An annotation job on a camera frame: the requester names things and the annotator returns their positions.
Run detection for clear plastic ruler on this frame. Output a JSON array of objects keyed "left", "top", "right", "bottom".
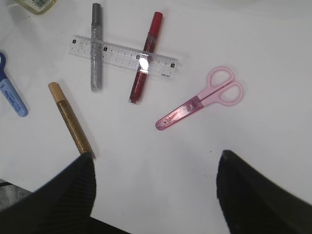
[{"left": 68, "top": 35, "right": 178, "bottom": 82}]

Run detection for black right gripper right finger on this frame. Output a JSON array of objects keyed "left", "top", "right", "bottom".
[{"left": 216, "top": 150, "right": 312, "bottom": 234}]

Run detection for blue safety scissors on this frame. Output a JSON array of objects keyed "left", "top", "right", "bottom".
[{"left": 0, "top": 52, "right": 28, "bottom": 117}]

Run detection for silver glitter pen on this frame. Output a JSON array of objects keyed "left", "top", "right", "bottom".
[{"left": 90, "top": 3, "right": 102, "bottom": 92}]

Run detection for pink safety scissors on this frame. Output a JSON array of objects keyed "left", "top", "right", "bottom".
[{"left": 156, "top": 66, "right": 244, "bottom": 131}]

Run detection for red glitter pen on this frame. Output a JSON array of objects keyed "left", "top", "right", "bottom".
[{"left": 129, "top": 12, "right": 163, "bottom": 104}]

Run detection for gold glitter pen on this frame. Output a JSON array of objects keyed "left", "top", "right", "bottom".
[{"left": 48, "top": 82, "right": 95, "bottom": 158}]

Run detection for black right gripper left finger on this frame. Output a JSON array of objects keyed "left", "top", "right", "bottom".
[{"left": 0, "top": 153, "right": 97, "bottom": 234}]

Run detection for yellow oil bottle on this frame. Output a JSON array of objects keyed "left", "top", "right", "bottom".
[{"left": 15, "top": 0, "right": 57, "bottom": 15}]

